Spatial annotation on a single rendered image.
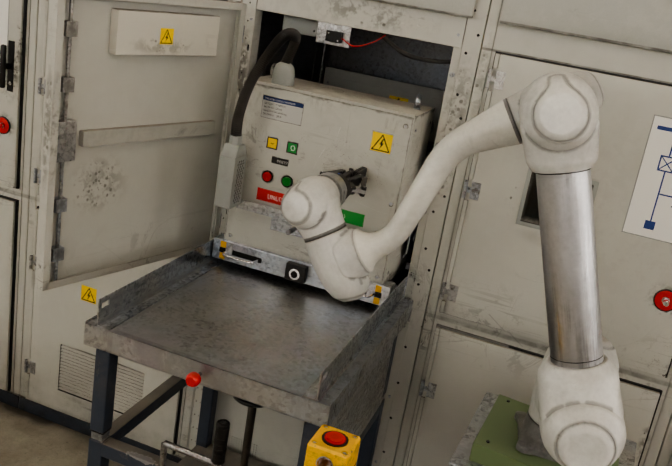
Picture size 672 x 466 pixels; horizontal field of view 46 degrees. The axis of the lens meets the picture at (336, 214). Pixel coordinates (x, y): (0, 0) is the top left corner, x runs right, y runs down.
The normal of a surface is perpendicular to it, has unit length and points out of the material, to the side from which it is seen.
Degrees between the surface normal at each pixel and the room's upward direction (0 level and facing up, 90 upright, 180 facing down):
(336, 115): 90
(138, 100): 90
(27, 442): 0
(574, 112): 82
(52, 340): 90
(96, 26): 90
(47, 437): 0
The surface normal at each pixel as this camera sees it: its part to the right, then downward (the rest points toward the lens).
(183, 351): 0.16, -0.94
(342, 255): -0.11, 0.04
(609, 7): -0.34, 0.22
